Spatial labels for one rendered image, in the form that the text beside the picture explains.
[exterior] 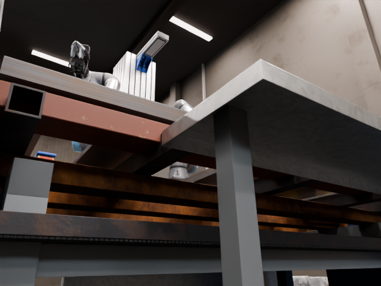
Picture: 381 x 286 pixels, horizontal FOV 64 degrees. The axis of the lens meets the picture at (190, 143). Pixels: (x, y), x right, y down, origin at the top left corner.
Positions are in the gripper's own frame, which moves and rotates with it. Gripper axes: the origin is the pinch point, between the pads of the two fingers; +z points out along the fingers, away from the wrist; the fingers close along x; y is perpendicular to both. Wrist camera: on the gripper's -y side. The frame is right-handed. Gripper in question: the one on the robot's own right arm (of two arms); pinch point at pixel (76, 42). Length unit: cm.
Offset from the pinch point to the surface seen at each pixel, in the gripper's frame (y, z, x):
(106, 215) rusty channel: 73, 2, -30
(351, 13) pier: -341, -212, -329
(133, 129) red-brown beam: 64, 58, -37
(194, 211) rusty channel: 69, 11, -60
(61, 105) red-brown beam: 64, 64, -23
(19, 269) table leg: 92, 64, -25
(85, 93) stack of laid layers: 60, 62, -27
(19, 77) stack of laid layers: 62, 67, -16
